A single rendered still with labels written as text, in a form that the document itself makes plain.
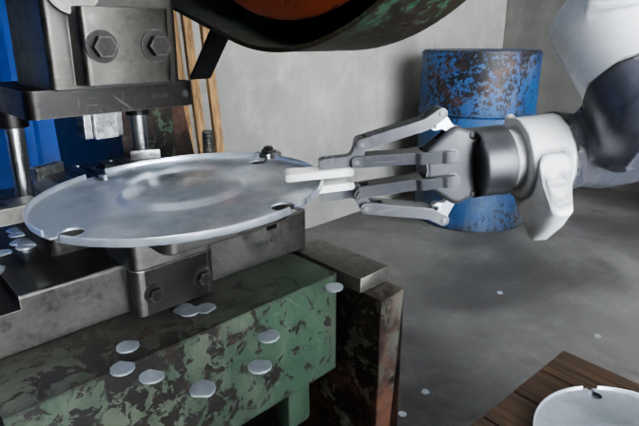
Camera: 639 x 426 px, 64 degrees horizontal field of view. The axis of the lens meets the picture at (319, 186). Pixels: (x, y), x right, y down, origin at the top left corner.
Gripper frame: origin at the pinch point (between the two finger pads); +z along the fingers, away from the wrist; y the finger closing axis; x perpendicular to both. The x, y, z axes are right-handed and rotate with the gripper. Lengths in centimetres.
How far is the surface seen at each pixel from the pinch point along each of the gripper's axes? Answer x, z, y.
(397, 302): -8.7, -9.7, -20.6
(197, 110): -130, 30, -7
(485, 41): -296, -142, 1
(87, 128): -13.9, 27.1, 5.8
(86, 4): -6.8, 22.0, 19.5
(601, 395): -17, -46, -48
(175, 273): -2.4, 16.8, -9.7
